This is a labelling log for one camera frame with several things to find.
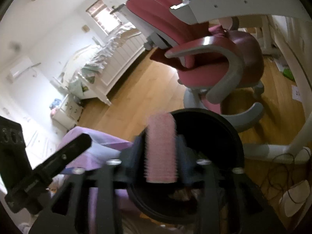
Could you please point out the purple cloth sheet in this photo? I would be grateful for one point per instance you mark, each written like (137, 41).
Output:
(107, 142)

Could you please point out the pink and grey desk chair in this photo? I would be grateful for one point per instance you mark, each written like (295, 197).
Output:
(202, 78)

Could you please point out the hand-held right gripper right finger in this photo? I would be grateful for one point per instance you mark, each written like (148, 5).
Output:
(182, 158)

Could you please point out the white study desk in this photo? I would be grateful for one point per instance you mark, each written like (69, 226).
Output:
(234, 2)

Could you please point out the black round waste bin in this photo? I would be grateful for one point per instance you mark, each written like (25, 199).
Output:
(209, 136)

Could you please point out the green plastic item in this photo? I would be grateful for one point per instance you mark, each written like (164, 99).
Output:
(288, 73)

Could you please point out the pile of wrappers and scraps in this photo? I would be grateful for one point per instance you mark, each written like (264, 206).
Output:
(182, 195)

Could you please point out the white slipper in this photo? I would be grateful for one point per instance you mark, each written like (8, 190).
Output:
(293, 197)

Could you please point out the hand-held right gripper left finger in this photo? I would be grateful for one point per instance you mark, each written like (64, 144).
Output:
(140, 156)

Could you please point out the white nightstand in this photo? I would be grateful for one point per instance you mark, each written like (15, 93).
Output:
(69, 112)

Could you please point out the floral bedding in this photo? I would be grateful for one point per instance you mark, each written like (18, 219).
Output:
(102, 56)

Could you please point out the window with brown blind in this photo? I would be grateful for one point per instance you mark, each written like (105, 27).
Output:
(103, 14)

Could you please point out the white wardrobe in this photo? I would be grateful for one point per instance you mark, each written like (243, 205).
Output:
(29, 131)

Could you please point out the white paper sheet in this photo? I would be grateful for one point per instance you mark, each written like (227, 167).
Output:
(297, 93)

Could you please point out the blue soft toy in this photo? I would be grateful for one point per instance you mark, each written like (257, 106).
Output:
(55, 101)

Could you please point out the white bed frame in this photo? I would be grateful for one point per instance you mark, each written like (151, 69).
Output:
(121, 61)

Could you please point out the white air conditioner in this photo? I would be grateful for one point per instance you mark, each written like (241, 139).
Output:
(22, 67)

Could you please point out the beige wall plate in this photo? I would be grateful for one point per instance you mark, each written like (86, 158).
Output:
(85, 28)

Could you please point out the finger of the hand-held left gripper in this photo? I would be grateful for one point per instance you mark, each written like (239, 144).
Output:
(69, 151)

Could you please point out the pink hair roller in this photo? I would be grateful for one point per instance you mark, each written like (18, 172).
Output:
(160, 148)

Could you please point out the pink soft toy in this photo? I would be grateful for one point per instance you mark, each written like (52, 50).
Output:
(54, 112)

